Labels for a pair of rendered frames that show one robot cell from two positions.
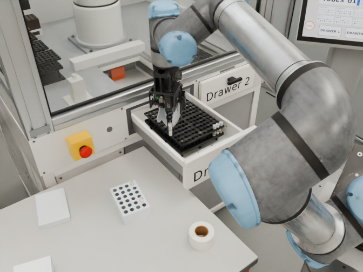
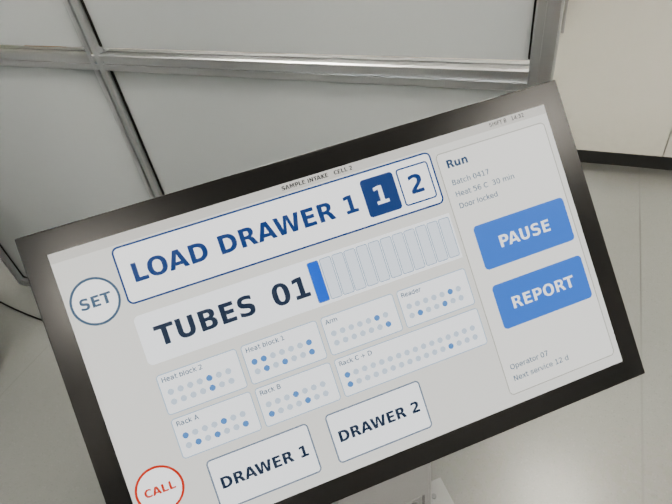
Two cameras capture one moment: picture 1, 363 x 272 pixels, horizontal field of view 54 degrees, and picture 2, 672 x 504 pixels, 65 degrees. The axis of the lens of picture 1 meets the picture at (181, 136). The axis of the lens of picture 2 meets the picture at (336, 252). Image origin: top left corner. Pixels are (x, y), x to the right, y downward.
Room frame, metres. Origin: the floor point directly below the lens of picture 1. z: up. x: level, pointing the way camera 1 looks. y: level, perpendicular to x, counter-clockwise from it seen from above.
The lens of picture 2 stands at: (1.26, -0.62, 1.45)
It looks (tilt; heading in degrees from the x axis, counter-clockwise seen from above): 41 degrees down; 332
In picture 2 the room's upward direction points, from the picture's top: 10 degrees counter-clockwise
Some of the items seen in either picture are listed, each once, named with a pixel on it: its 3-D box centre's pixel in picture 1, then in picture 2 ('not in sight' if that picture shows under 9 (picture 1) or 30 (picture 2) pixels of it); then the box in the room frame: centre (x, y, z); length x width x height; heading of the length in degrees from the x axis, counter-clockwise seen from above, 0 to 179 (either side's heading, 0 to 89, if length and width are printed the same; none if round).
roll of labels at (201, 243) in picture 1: (201, 235); not in sight; (0.60, -0.05, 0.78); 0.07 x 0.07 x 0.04
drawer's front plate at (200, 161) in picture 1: (221, 156); not in sight; (0.83, -0.12, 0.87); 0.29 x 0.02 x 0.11; 126
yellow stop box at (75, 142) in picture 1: (80, 145); not in sight; (0.88, 0.32, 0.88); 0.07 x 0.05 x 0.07; 126
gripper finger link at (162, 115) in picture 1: (161, 115); not in sight; (0.85, 0.06, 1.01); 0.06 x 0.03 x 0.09; 165
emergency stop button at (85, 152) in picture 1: (85, 151); not in sight; (0.85, 0.30, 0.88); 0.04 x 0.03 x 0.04; 126
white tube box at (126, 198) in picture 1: (129, 201); not in sight; (0.73, 0.16, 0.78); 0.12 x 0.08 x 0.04; 27
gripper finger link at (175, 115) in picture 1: (174, 117); not in sight; (0.84, 0.02, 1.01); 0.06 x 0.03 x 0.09; 165
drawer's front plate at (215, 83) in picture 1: (227, 84); not in sight; (1.27, -0.19, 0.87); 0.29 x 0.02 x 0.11; 126
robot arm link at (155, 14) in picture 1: (165, 26); not in sight; (0.84, 0.04, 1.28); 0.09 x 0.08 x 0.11; 15
